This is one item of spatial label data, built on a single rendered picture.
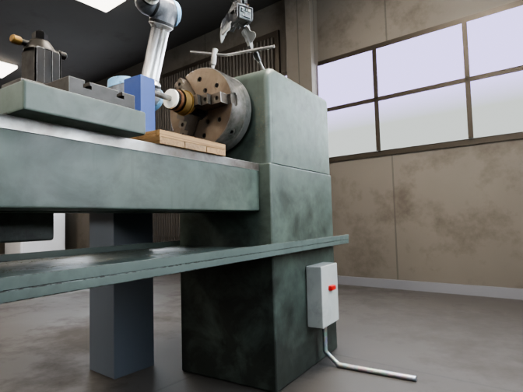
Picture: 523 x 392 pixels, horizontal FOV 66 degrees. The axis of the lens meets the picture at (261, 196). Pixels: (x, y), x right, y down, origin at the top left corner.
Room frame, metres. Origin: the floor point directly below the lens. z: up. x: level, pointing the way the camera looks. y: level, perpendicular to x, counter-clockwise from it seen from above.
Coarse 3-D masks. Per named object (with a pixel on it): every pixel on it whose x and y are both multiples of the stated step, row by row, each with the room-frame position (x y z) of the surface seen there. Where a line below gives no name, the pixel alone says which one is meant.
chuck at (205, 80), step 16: (192, 80) 1.54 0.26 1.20; (208, 80) 1.49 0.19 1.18; (224, 80) 1.45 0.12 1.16; (240, 96) 1.49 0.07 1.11; (192, 112) 1.55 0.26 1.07; (208, 112) 1.50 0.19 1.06; (224, 112) 1.45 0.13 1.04; (240, 112) 1.48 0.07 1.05; (176, 128) 1.58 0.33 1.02; (208, 128) 1.50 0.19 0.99; (224, 128) 1.46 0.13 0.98; (240, 128) 1.52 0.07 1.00; (224, 144) 1.53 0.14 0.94
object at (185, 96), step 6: (180, 90) 1.40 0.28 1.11; (186, 90) 1.44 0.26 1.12; (180, 96) 1.38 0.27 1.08; (186, 96) 1.40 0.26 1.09; (192, 96) 1.42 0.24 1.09; (180, 102) 1.38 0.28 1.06; (186, 102) 1.40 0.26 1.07; (192, 102) 1.42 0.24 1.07; (168, 108) 1.41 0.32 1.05; (174, 108) 1.39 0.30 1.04; (180, 108) 1.40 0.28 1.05; (186, 108) 1.41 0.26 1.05; (192, 108) 1.43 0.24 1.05; (180, 114) 1.46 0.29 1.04; (186, 114) 1.44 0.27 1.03
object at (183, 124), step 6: (192, 114) 1.50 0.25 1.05; (180, 120) 1.49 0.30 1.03; (186, 120) 1.47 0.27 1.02; (192, 120) 1.49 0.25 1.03; (198, 120) 1.52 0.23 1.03; (180, 126) 1.49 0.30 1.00; (186, 126) 1.48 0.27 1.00; (192, 126) 1.51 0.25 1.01; (180, 132) 1.52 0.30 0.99; (186, 132) 1.50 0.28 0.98; (192, 132) 1.52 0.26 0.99
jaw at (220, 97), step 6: (198, 96) 1.43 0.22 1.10; (204, 96) 1.43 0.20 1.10; (210, 96) 1.44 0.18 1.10; (216, 96) 1.42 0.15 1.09; (222, 96) 1.42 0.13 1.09; (228, 96) 1.45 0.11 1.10; (234, 96) 1.46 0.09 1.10; (198, 102) 1.42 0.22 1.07; (204, 102) 1.43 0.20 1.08; (210, 102) 1.43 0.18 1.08; (216, 102) 1.42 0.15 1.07; (222, 102) 1.42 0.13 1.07; (228, 102) 1.45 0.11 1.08; (234, 102) 1.46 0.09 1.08; (198, 108) 1.46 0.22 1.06; (204, 108) 1.47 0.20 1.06; (210, 108) 1.48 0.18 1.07
